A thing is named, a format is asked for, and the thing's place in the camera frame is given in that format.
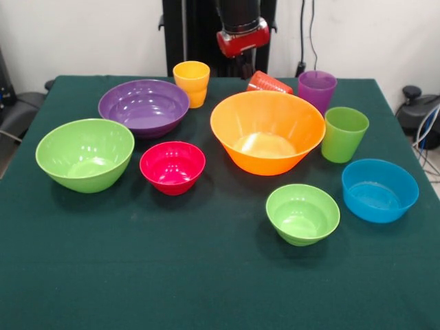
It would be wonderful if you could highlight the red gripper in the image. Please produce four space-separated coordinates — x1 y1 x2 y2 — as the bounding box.
216 17 271 80

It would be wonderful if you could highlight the orange cup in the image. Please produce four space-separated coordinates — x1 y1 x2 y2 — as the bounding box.
245 70 295 96

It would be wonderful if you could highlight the yellow cup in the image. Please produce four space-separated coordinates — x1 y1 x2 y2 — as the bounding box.
186 85 208 109
172 60 211 92

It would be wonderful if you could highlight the purple bowl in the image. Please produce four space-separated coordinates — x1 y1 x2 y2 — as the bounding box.
98 78 191 140

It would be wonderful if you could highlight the purple cup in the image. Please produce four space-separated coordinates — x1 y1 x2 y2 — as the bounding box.
297 70 338 117

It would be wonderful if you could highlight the large orange bowl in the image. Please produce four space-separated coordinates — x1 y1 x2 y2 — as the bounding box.
210 90 327 177

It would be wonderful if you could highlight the green cup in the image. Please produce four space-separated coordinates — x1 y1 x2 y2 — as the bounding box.
320 107 371 164

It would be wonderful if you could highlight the pink bowl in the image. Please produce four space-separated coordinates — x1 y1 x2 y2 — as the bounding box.
139 140 207 197

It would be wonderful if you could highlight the small green bowl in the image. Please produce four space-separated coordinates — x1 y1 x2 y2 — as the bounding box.
265 184 342 247

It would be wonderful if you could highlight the blue bowl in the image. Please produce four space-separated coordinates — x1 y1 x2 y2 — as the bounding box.
341 158 420 225

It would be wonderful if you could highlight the large green bowl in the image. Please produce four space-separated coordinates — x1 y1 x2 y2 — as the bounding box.
35 118 135 194

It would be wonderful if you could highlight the dark green tablecloth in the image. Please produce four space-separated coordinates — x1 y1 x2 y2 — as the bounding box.
0 75 440 330

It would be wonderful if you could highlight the black wall cable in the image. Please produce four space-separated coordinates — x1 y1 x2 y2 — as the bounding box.
294 0 319 78

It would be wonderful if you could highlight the floor cable bundle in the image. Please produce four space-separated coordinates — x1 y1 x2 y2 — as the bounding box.
410 102 440 183

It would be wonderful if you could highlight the black stand frame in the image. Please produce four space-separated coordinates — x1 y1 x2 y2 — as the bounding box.
0 46 17 111

